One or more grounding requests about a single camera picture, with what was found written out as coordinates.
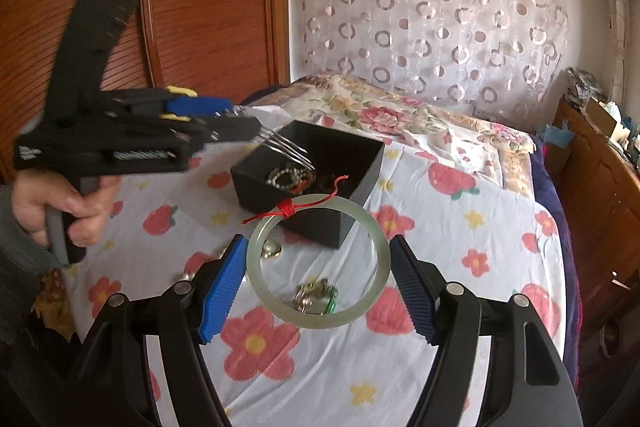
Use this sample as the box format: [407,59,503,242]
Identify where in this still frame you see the sheer circle-pattern curtain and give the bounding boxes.
[291,0,568,124]

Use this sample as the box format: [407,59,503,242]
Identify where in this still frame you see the gold pearl ring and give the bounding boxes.
[260,238,284,261]

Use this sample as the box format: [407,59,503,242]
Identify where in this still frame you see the wooden headboard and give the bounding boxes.
[0,0,292,183]

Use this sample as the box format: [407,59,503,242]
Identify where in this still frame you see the green charm keychain cluster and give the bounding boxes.
[292,277,338,315]

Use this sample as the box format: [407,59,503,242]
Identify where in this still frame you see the dark blue blanket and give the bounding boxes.
[528,135,584,388]

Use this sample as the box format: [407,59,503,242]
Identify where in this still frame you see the floral quilt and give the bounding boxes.
[252,72,536,198]

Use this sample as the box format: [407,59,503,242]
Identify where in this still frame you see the white fruit-print bed sheet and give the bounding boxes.
[63,129,567,426]

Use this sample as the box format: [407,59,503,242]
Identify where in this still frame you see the cardboard box on cabinet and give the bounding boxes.
[585,98,630,143]

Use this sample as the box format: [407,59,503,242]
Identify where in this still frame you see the black cardboard jewelry box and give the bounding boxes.
[229,119,386,251]

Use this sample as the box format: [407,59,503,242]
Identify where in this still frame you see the wooden side cabinet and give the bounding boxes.
[553,101,639,335]

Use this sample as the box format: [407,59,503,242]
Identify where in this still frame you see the person's left hand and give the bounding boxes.
[11,170,122,247]

